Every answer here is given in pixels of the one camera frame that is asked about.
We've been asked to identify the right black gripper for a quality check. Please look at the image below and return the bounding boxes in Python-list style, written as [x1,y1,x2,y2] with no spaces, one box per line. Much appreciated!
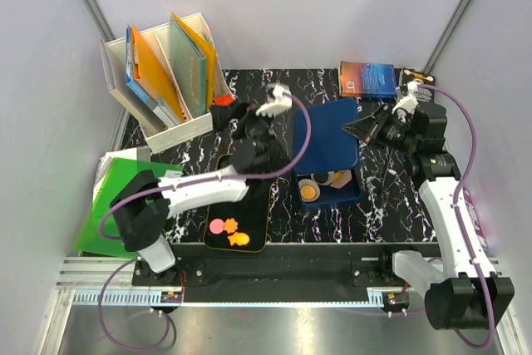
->
[343,103,419,155]

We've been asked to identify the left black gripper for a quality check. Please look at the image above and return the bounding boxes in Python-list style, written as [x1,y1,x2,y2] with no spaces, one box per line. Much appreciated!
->
[209,98,289,165]

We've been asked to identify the blue tin lid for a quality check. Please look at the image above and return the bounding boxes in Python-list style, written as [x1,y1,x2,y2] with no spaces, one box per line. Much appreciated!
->
[293,98,359,175]

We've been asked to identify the black sandwich cookie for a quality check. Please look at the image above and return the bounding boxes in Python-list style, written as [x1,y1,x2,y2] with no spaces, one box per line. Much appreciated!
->
[313,172,329,184]

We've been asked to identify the orange dotted round cookie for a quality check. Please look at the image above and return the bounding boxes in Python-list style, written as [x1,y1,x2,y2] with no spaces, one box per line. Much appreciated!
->
[300,185,318,202]

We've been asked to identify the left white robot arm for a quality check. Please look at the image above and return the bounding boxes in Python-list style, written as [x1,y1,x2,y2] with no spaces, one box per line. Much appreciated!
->
[104,96,293,285]

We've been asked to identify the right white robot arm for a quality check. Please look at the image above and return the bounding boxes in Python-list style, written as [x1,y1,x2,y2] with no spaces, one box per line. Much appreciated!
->
[343,102,515,330]

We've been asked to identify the red small box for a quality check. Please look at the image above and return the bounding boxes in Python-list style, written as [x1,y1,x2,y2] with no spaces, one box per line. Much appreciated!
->
[213,94,234,106]

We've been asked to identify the blue orange book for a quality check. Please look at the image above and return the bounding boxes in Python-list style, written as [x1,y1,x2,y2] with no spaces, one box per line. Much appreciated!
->
[338,61,397,99]

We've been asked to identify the white paper cookie cup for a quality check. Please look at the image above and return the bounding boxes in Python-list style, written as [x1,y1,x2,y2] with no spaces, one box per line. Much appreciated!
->
[311,171,335,185]

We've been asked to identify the blue tin box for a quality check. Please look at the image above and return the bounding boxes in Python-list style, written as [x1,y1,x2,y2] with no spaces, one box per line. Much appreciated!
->
[292,168,362,211]

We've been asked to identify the black paperback book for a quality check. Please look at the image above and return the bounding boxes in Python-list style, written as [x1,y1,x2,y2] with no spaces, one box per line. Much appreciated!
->
[395,67,436,102]

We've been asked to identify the yellow orange folder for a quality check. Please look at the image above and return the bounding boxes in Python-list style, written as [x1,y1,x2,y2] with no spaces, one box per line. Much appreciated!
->
[170,12,218,111]

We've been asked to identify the teal speckled folder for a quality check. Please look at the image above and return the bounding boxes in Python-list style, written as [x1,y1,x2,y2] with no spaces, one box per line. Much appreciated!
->
[170,13,207,118]

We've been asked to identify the white file organizer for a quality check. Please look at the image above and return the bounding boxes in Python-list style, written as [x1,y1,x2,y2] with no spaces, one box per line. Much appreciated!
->
[100,12,232,153]

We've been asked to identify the black gold-rimmed tray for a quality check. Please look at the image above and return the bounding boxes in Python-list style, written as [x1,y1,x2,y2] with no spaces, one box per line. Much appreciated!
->
[203,153,274,254]

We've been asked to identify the orange flower cookie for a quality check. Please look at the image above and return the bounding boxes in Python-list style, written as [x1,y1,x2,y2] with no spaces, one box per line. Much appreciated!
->
[224,218,239,234]

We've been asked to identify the pink round cookie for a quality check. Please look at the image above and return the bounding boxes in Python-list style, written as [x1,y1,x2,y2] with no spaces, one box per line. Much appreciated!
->
[209,219,224,234]

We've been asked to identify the blue binder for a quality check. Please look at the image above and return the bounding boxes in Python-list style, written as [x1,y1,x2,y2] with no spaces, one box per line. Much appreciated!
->
[126,25,159,111]

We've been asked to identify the orange fish cookie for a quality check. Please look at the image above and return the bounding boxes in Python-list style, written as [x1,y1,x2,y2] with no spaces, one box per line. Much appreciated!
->
[228,232,250,246]

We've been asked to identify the green clip file folder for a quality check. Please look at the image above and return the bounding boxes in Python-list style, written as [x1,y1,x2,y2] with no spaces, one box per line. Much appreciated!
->
[74,157,184,259]

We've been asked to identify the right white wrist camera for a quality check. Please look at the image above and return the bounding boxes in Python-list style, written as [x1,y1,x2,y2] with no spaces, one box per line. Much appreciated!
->
[392,81,418,118]

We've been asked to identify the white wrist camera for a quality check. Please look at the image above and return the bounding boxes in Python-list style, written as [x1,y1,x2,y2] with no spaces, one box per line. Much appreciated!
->
[255,84,293,118]
[392,81,418,118]

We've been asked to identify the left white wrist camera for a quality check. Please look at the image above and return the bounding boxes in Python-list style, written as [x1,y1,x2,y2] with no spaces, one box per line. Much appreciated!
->
[255,84,293,118]

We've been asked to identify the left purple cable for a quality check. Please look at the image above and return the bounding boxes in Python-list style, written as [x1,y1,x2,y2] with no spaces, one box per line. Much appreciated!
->
[97,95,313,350]

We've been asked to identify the purple cable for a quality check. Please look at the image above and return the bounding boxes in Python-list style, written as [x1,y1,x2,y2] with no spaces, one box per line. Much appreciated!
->
[344,84,498,348]
[97,95,313,350]

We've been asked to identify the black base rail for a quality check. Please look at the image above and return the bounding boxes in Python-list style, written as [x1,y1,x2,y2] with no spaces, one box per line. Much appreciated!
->
[132,243,435,305]

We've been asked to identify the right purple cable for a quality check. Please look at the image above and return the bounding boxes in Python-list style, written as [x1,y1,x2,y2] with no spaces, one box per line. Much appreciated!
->
[344,84,498,348]

